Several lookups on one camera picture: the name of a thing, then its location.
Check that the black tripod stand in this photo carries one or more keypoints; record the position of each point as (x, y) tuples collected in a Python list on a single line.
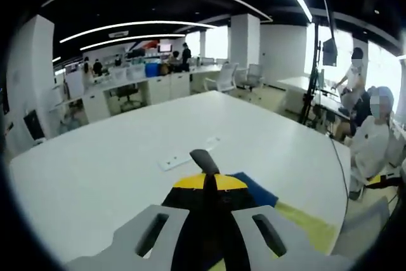
[(314, 61)]

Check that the long white workbench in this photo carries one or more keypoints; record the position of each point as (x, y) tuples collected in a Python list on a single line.
[(158, 88)]

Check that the black office chair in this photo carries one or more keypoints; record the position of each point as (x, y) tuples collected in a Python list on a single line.
[(127, 93)]

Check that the white rolling cabinet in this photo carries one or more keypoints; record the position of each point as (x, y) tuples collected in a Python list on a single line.
[(74, 85)]

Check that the curved ceiling light strip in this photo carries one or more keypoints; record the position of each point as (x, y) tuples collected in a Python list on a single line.
[(177, 23), (171, 35)]

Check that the white mesh office chair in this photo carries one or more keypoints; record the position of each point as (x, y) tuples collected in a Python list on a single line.
[(226, 75), (253, 74)]

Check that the person's own body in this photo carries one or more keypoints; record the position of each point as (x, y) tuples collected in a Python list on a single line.
[(371, 144)]

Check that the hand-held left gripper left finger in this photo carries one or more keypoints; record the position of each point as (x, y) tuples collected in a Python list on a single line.
[(185, 229)]

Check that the yellow blue grey garment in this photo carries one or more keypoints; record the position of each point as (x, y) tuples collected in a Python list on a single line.
[(260, 191)]

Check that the white square pillar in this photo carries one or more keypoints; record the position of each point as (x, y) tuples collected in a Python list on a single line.
[(31, 71), (245, 49)]

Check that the brown bag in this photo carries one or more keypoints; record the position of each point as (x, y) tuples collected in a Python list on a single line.
[(165, 68)]

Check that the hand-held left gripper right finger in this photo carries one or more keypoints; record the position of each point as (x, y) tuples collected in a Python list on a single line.
[(236, 229)]

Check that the black square panel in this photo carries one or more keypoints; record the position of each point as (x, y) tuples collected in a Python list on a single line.
[(34, 125)]

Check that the blue plastic bin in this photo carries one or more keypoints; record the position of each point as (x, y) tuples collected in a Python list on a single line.
[(152, 70)]

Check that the white table socket panel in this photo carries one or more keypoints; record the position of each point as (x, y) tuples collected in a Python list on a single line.
[(177, 160)]

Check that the ceiling air vent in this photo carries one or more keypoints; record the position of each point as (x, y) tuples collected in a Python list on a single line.
[(118, 34)]

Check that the white mesh chair back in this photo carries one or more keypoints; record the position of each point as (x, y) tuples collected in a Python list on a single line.
[(368, 223)]

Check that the wall display screen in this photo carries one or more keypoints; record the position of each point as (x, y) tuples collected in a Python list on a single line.
[(165, 48)]

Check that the small black monitor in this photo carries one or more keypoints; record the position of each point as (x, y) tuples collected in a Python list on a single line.
[(330, 52)]

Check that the white side desk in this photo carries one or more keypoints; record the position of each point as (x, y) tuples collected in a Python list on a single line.
[(298, 85)]

